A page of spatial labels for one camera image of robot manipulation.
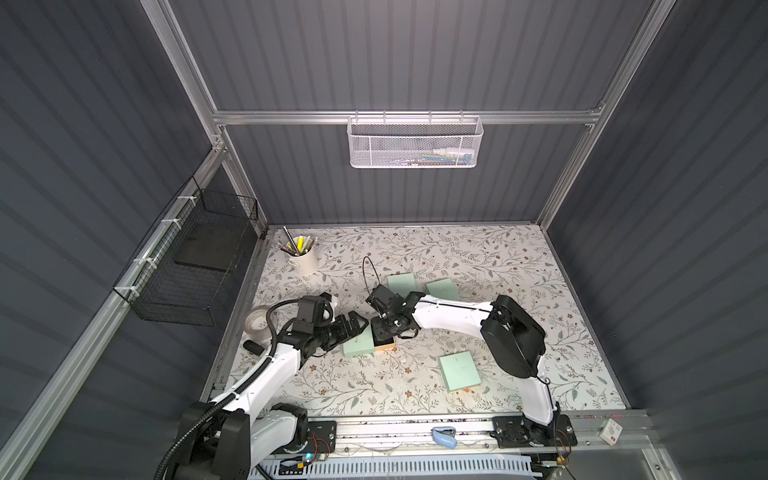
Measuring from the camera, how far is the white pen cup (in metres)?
1.00

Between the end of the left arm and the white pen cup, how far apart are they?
311 mm

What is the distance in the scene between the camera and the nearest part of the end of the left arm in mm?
628
